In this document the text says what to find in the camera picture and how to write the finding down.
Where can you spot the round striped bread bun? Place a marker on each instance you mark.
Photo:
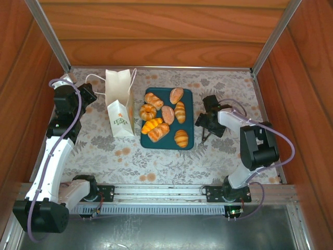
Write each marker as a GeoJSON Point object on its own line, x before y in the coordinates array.
{"type": "Point", "coordinates": [181, 138]}

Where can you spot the long striped croissant bread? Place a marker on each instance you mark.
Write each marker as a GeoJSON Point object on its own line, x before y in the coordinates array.
{"type": "Point", "coordinates": [180, 112]}

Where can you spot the white paper bag green print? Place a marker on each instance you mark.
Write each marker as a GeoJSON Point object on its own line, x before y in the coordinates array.
{"type": "Point", "coordinates": [121, 117]}

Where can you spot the pink oval bread loaf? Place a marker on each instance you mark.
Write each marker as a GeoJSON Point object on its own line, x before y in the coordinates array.
{"type": "Point", "coordinates": [167, 115]}
{"type": "Point", "coordinates": [176, 95]}

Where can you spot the large striped bread loaf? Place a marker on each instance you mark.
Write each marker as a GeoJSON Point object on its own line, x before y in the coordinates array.
{"type": "Point", "coordinates": [159, 132]}

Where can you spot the orange yellow striped bread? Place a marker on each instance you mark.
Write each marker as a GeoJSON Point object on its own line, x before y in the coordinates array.
{"type": "Point", "coordinates": [151, 125]}

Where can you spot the striped brown bread roll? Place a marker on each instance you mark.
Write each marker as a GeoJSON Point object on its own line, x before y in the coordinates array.
{"type": "Point", "coordinates": [154, 100]}

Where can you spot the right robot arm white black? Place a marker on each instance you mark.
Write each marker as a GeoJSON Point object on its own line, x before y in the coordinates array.
{"type": "Point", "coordinates": [230, 118]}

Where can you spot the dark teal tray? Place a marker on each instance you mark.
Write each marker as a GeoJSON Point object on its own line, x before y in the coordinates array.
{"type": "Point", "coordinates": [169, 142]}

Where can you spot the floral tablecloth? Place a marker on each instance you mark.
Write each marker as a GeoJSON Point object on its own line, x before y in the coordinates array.
{"type": "Point", "coordinates": [156, 166]}

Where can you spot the small circuit board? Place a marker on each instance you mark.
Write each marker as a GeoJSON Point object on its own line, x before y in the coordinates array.
{"type": "Point", "coordinates": [234, 212]}
{"type": "Point", "coordinates": [95, 213]}

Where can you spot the metal base sheet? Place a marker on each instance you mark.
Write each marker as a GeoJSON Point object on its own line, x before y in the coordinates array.
{"type": "Point", "coordinates": [169, 234]}

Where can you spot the aluminium frame post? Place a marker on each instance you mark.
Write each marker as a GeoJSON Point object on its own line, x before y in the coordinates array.
{"type": "Point", "coordinates": [49, 34]}
{"type": "Point", "coordinates": [276, 34]}

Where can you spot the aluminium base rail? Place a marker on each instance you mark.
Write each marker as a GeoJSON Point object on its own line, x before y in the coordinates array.
{"type": "Point", "coordinates": [156, 192]}

